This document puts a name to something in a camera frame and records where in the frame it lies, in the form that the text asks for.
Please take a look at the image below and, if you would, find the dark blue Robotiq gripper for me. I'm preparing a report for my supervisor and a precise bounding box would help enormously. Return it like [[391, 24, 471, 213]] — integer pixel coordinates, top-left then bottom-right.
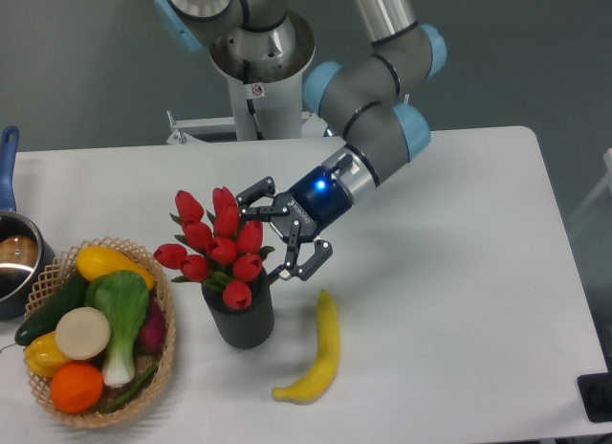
[[235, 144, 382, 286]]

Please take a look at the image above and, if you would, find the red tulip bouquet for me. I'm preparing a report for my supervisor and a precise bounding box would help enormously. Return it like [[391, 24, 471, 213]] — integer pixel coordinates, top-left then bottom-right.
[[153, 187, 274, 311]]

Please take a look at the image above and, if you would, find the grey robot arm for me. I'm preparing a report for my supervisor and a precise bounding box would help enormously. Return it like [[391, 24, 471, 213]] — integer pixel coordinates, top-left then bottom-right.
[[154, 0, 447, 281]]

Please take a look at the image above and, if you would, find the dark grey ribbed vase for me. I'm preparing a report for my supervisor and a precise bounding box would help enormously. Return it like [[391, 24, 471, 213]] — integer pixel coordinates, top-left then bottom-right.
[[202, 270, 274, 349]]

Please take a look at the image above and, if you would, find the yellow banana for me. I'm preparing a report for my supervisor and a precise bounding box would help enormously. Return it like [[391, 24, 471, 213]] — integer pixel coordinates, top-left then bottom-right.
[[272, 289, 341, 405]]

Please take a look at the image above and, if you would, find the purple sweet potato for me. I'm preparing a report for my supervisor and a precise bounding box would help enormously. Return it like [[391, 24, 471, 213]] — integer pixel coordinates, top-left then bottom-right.
[[138, 300, 166, 350]]

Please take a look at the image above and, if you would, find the green bok choy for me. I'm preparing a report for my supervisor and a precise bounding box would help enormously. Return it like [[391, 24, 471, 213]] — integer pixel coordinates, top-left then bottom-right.
[[85, 271, 149, 388]]

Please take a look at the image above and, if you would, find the yellow squash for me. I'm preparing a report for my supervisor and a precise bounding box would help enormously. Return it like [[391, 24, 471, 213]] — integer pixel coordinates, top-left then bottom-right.
[[76, 246, 156, 291]]

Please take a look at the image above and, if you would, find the green cucumber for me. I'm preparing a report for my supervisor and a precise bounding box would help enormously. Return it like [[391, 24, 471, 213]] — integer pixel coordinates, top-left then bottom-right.
[[14, 272, 89, 346]]

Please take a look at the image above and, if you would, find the green bean pod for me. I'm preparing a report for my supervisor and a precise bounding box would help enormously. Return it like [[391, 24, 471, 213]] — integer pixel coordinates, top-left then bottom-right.
[[101, 365, 158, 413]]

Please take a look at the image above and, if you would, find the woven wicker basket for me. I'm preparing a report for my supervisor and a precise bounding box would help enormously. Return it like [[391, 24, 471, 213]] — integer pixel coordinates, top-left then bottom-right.
[[25, 237, 176, 428]]

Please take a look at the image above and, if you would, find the orange fruit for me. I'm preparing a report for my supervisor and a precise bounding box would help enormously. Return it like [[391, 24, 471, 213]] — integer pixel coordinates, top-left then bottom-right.
[[51, 362, 104, 413]]

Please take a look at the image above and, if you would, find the yellow bell pepper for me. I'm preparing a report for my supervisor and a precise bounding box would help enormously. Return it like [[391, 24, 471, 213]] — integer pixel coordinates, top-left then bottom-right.
[[24, 331, 72, 378]]

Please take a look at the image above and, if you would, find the black device at table edge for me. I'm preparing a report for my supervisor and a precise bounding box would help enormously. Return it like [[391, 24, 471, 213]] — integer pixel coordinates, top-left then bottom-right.
[[577, 372, 611, 423]]

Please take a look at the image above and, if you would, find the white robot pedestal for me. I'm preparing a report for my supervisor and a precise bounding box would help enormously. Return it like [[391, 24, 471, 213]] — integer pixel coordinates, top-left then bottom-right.
[[166, 74, 332, 144]]

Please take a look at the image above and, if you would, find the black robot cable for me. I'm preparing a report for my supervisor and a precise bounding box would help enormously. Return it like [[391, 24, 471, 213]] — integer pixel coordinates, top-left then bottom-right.
[[241, 58, 265, 142]]

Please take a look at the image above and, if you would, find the blue handled saucepan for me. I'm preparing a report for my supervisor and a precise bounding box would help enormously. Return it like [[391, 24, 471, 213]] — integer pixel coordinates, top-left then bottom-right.
[[1, 125, 55, 321]]

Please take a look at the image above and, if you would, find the white frame at right edge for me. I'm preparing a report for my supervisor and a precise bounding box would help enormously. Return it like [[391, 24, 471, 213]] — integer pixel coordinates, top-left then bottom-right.
[[567, 148, 611, 241]]

